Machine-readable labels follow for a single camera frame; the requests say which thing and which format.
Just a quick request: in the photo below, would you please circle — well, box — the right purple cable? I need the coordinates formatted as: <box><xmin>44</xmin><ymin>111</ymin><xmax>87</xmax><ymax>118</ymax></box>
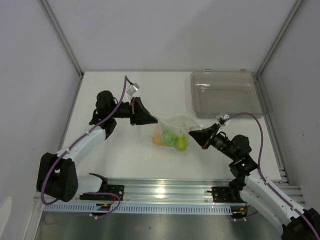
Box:
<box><xmin>219</xmin><ymin>112</ymin><xmax>318</xmax><ymax>240</ymax></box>

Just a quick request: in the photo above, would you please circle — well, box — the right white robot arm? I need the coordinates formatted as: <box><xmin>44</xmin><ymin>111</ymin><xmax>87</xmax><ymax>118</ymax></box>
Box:
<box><xmin>188</xmin><ymin>123</ymin><xmax>320</xmax><ymax>240</ymax></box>

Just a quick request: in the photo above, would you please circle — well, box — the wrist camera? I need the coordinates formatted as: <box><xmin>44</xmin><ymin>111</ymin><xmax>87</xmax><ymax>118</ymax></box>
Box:
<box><xmin>216</xmin><ymin>114</ymin><xmax>230</xmax><ymax>131</ymax></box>
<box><xmin>125</xmin><ymin>83</ymin><xmax>140</xmax><ymax>100</ymax></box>

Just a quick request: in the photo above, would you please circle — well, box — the orange fruit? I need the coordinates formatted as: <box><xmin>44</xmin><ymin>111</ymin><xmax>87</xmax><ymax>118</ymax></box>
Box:
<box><xmin>152</xmin><ymin>134</ymin><xmax>163</xmax><ymax>146</ymax></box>

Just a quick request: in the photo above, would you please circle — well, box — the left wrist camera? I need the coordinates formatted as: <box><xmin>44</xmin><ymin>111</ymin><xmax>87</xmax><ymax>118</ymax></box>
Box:
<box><xmin>125</xmin><ymin>83</ymin><xmax>140</xmax><ymax>100</ymax></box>

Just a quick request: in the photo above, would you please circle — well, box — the green pear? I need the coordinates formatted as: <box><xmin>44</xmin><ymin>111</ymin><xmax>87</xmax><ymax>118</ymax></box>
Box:
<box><xmin>174</xmin><ymin>133</ymin><xmax>188</xmax><ymax>152</ymax></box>

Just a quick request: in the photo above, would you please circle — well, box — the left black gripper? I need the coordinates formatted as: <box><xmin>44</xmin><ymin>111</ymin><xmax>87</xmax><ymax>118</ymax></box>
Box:
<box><xmin>109</xmin><ymin>97</ymin><xmax>158</xmax><ymax>126</ymax></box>

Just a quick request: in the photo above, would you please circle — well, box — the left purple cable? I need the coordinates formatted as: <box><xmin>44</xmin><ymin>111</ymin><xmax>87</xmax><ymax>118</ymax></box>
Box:
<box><xmin>40</xmin><ymin>75</ymin><xmax>132</xmax><ymax>221</ymax></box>

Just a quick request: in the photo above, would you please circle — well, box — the aluminium frame post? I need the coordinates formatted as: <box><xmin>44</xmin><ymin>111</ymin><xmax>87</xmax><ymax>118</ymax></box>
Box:
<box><xmin>38</xmin><ymin>0</ymin><xmax>84</xmax><ymax>78</ymax></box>
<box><xmin>256</xmin><ymin>0</ymin><xmax>307</xmax><ymax>75</ymax></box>

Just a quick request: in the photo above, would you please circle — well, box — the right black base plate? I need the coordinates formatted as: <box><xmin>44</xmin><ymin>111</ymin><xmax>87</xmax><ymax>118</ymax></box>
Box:
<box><xmin>206</xmin><ymin>186</ymin><xmax>244</xmax><ymax>203</ymax></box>

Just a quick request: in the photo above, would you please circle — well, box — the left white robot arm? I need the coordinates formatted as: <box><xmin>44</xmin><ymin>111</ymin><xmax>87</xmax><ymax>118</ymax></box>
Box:
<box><xmin>36</xmin><ymin>90</ymin><xmax>158</xmax><ymax>205</ymax></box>

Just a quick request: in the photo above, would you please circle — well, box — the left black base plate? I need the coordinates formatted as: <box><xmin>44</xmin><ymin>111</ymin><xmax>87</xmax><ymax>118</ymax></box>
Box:
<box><xmin>79</xmin><ymin>184</ymin><xmax>125</xmax><ymax>201</ymax></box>

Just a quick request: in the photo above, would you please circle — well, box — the clear plastic food container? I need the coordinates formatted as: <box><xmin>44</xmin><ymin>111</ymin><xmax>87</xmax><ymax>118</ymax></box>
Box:
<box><xmin>190</xmin><ymin>70</ymin><xmax>273</xmax><ymax>119</ymax></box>

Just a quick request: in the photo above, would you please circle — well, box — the round green lime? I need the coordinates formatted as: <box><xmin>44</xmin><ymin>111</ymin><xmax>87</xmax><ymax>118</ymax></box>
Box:
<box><xmin>161</xmin><ymin>130</ymin><xmax>177</xmax><ymax>147</ymax></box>

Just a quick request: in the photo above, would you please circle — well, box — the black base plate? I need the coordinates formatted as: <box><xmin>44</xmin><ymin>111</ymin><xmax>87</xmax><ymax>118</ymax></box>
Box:
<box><xmin>206</xmin><ymin>186</ymin><xmax>244</xmax><ymax>203</ymax></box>
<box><xmin>79</xmin><ymin>184</ymin><xmax>125</xmax><ymax>201</ymax></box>

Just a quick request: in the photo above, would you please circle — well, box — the slotted white cable duct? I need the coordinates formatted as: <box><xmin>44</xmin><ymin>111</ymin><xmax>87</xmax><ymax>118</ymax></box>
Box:
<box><xmin>44</xmin><ymin>202</ymin><xmax>232</xmax><ymax>216</ymax></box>

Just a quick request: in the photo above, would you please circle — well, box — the aluminium mounting rail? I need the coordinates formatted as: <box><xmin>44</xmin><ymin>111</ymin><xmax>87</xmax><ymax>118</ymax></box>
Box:
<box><xmin>33</xmin><ymin>177</ymin><xmax>306</xmax><ymax>206</ymax></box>

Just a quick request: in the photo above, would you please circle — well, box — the left aluminium frame post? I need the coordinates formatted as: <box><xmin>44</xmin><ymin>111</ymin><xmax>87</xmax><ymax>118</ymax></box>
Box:
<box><xmin>38</xmin><ymin>0</ymin><xmax>84</xmax><ymax>78</ymax></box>

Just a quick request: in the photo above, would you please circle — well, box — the clear zip top bag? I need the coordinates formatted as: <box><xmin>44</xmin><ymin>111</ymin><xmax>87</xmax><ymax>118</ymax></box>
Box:
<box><xmin>140</xmin><ymin>115</ymin><xmax>204</xmax><ymax>152</ymax></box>

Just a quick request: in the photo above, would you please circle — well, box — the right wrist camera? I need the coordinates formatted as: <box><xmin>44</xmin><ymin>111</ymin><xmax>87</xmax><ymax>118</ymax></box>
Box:
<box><xmin>216</xmin><ymin>114</ymin><xmax>230</xmax><ymax>131</ymax></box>

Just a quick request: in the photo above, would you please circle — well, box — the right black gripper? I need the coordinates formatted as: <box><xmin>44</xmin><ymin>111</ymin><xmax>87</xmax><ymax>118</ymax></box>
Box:
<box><xmin>188</xmin><ymin>123</ymin><xmax>237</xmax><ymax>161</ymax></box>

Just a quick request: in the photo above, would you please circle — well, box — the purple cable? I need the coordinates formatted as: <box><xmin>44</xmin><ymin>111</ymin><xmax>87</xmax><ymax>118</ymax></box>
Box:
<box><xmin>219</xmin><ymin>112</ymin><xmax>318</xmax><ymax>240</ymax></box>
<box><xmin>40</xmin><ymin>75</ymin><xmax>132</xmax><ymax>221</ymax></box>

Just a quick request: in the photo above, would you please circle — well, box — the right aluminium frame post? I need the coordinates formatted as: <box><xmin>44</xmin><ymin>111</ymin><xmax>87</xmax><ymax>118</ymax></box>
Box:
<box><xmin>256</xmin><ymin>0</ymin><xmax>307</xmax><ymax>75</ymax></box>

